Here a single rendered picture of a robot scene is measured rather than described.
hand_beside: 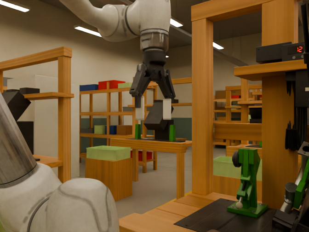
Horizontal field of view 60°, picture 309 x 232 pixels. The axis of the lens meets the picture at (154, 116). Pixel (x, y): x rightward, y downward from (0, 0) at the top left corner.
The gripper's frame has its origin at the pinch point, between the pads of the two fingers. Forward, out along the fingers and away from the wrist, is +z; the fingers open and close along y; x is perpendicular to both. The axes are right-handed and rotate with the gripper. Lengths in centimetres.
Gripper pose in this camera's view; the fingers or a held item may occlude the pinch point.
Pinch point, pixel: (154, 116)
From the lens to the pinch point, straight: 84.4
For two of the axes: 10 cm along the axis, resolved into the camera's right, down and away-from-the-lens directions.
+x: 7.8, 0.0, -6.3
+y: -6.3, 0.0, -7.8
